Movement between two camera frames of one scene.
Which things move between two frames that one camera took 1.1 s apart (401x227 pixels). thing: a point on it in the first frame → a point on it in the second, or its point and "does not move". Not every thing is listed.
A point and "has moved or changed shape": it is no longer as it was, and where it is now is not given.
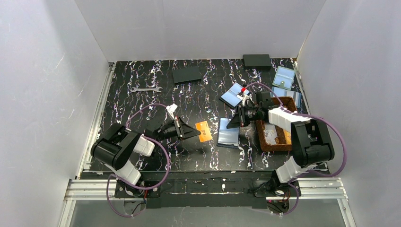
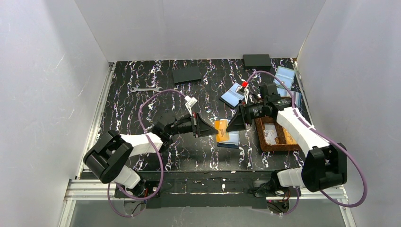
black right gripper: (242, 115) does not move
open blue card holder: (230, 97) does not move
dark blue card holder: (228, 137) does not move
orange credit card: (205, 134) has moved or changed shape
